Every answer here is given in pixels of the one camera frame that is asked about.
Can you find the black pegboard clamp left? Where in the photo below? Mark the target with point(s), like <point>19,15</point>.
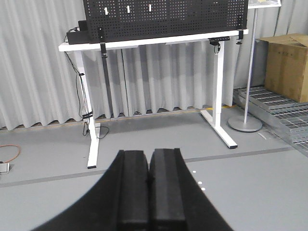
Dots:
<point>102,42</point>

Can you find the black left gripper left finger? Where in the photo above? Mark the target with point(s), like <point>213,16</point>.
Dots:
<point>118,201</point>

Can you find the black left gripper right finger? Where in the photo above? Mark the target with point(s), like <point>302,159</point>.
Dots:
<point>176,201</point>

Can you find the black box on desk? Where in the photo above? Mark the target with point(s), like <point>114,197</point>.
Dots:
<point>79,34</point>

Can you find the black desk control panel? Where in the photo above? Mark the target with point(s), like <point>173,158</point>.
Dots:
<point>216,41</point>

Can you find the black pegboard clamp right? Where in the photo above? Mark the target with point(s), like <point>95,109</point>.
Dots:
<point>240,29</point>

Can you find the black perforated pegboard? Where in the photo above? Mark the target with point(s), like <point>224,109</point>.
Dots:
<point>168,18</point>

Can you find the grey floor socket box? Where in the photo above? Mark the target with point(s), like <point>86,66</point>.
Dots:
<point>4,168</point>

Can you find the grey curtain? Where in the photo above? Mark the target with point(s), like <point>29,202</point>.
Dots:
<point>38,84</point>

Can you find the brown cardboard box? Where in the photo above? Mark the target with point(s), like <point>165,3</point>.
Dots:
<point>287,66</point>

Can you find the silver sign stand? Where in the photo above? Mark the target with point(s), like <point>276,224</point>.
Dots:
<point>247,123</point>

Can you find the metal grating platform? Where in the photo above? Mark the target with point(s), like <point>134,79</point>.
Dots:
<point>285,117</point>

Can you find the black pegboard clamp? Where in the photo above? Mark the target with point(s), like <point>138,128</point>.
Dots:
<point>240,29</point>
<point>102,42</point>

